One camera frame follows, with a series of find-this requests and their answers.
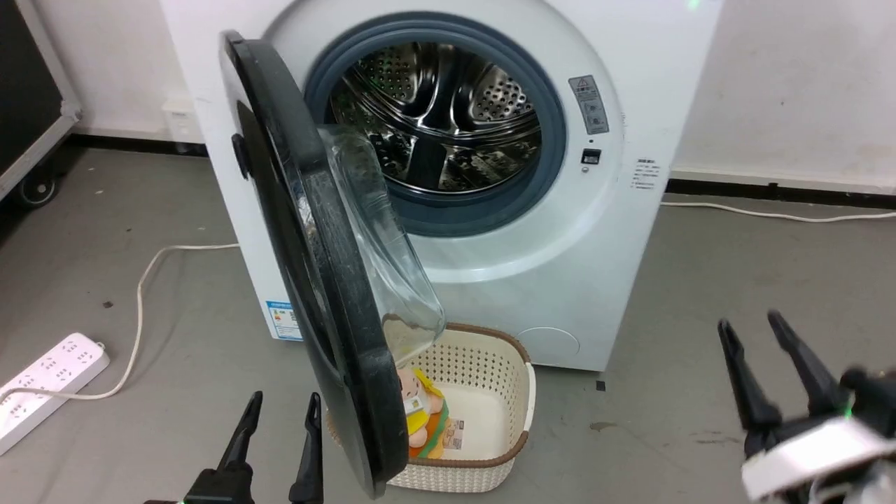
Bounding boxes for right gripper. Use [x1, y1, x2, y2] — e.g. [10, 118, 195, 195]
[717, 311, 896, 504]

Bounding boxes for white wall outlet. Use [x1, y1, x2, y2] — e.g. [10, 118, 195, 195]
[162, 105, 204, 144]

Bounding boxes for blue energy label sticker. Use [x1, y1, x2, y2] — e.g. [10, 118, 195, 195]
[265, 301, 303, 342]

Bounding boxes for cream perforated laundry basket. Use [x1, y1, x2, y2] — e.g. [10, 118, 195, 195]
[328, 322, 537, 494]

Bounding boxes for black flight case metal edges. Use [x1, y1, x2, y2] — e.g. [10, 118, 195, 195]
[0, 0, 83, 204]

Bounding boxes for plush doll yellow clothes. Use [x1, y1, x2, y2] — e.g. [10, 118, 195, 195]
[397, 367, 447, 449]

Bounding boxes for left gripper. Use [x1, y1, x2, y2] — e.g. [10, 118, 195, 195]
[143, 391, 325, 504]

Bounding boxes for black caster wheel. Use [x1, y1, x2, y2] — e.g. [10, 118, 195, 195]
[14, 175, 60, 209]

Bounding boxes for grey rubber door gasket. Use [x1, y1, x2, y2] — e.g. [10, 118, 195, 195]
[304, 13, 568, 239]

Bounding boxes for grey warning sticker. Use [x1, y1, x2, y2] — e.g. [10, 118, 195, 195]
[568, 75, 610, 135]

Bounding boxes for steel perforated washer drum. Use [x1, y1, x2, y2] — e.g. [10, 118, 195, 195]
[329, 42, 543, 195]

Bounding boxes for white power strip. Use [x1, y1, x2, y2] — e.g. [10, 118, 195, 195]
[0, 332, 111, 456]

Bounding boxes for white front-load washing machine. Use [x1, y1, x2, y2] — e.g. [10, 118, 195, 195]
[160, 0, 725, 372]

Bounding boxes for orange green cloth toy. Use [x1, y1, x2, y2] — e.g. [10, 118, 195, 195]
[409, 409, 449, 461]

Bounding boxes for black round glass washer door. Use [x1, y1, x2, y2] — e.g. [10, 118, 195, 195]
[218, 30, 447, 499]

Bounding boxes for white cable along wall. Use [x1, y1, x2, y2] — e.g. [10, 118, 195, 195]
[660, 202, 896, 224]

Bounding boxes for white power strip cable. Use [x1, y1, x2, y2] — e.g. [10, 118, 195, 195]
[0, 243, 240, 407]

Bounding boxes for small printed text sticker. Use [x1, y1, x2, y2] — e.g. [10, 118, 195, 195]
[630, 158, 660, 191]

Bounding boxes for round white filter cover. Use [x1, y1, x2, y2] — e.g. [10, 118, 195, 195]
[517, 326, 581, 365]

